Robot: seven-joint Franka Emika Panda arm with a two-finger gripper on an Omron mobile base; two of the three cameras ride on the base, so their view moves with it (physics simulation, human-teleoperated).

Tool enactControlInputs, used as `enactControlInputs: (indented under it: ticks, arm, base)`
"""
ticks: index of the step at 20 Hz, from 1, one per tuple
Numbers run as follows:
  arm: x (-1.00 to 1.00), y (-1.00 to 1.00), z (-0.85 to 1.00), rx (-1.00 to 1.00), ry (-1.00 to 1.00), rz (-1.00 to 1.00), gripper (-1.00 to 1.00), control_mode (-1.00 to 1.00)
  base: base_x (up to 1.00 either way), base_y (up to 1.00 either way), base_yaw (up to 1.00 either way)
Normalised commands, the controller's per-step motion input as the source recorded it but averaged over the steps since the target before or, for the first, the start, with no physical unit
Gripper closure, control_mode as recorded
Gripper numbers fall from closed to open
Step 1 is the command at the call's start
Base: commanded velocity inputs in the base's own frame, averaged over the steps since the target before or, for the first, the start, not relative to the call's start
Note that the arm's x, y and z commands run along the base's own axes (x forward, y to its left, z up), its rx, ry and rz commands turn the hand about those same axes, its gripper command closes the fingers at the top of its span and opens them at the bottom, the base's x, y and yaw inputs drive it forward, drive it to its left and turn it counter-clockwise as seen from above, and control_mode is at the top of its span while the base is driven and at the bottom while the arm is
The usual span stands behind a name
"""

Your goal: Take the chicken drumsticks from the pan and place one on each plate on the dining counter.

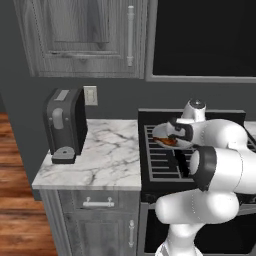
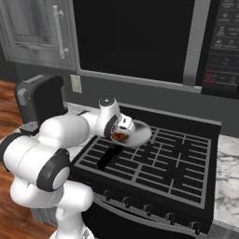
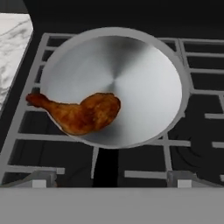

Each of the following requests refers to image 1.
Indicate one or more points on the dark grey coffee machine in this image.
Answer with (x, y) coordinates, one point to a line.
(65, 123)

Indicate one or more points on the white wall socket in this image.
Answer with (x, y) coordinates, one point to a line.
(90, 95)

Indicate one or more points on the black microwave oven grey frame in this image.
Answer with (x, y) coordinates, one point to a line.
(206, 36)

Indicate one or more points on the black hob with grates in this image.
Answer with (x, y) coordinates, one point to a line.
(160, 166)

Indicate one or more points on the black oven door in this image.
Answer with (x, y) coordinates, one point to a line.
(151, 233)

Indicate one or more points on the grey wood wall cupboard door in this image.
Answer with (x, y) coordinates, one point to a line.
(80, 36)

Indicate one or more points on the grey wood base cupboard door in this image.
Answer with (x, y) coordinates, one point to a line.
(100, 236)

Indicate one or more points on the brown chicken drumstick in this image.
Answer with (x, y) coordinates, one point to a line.
(167, 141)

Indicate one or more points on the grey wood drawer front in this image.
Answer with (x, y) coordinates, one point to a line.
(100, 195)

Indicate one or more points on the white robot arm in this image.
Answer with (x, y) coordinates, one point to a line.
(220, 173)

